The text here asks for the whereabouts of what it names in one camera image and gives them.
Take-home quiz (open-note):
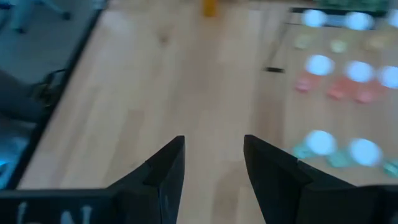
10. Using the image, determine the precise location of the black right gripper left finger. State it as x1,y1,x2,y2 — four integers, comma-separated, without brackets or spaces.
0,135,187,224

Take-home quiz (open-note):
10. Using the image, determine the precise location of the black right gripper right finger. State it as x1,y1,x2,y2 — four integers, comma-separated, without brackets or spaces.
243,134,398,224

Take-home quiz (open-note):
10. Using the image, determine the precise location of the large orange pill bottle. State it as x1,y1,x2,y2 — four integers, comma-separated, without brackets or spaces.
202,0,219,18

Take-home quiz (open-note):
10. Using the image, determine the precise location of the black office chair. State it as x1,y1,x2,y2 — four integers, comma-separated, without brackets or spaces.
0,0,72,34

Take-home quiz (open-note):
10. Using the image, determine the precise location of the wooden shelf black metal frame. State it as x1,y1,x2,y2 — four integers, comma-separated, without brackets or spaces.
263,6,398,187

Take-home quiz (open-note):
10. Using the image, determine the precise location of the black aluminium table frame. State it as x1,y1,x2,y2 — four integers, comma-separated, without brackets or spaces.
6,0,109,190

